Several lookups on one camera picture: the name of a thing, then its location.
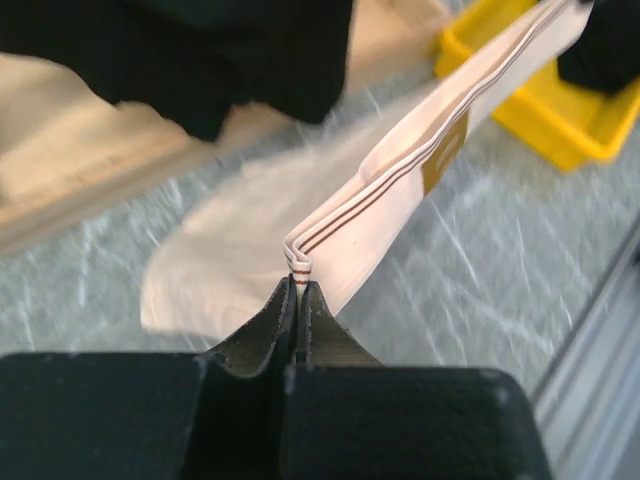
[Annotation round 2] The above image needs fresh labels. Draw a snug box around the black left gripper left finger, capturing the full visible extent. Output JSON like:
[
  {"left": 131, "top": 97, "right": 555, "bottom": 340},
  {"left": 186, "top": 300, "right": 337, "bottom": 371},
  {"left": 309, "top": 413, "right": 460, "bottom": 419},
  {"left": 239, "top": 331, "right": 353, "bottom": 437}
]
[{"left": 197, "top": 277, "right": 297, "bottom": 479}]

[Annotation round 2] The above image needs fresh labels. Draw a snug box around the black underwear on hanger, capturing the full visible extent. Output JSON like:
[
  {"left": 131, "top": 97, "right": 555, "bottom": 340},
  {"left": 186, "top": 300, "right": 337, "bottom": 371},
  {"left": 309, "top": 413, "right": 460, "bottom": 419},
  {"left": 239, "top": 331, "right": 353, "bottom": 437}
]
[{"left": 1, "top": 0, "right": 353, "bottom": 141}]

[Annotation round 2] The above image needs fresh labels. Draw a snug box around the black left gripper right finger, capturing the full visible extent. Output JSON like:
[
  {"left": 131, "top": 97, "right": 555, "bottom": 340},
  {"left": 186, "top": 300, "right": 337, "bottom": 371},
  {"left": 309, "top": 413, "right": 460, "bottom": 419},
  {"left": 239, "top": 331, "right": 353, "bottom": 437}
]
[{"left": 284, "top": 279, "right": 386, "bottom": 480}]

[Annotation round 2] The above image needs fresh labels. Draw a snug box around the aluminium mounting rail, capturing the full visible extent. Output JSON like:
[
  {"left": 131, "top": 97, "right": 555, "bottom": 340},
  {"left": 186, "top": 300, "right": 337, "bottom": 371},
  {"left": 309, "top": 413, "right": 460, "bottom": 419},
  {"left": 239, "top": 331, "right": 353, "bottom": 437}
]
[{"left": 534, "top": 225, "right": 639, "bottom": 480}]

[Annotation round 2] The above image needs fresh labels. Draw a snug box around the beige boxer underwear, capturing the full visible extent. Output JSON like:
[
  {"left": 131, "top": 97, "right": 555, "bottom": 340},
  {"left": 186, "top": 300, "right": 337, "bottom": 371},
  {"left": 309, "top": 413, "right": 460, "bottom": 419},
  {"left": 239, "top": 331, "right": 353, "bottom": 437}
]
[{"left": 140, "top": 1, "right": 593, "bottom": 340}]

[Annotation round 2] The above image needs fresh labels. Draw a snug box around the yellow plastic tray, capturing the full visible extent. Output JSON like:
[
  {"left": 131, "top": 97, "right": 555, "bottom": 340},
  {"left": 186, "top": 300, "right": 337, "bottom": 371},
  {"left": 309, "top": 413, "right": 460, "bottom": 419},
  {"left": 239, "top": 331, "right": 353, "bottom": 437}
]
[{"left": 434, "top": 0, "right": 639, "bottom": 171}]

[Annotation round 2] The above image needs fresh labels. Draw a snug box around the wooden hanging rack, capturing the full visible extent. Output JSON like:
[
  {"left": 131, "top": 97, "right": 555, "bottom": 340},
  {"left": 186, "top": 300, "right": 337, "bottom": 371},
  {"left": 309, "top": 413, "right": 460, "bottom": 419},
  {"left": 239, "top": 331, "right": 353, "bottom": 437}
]
[{"left": 1, "top": 1, "right": 451, "bottom": 255}]

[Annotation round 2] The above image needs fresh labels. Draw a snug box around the black underwear in tray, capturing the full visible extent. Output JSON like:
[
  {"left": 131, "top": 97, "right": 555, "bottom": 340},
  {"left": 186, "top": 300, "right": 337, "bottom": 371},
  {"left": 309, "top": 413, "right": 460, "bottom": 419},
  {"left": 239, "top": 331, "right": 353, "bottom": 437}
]
[{"left": 557, "top": 0, "right": 639, "bottom": 95}]

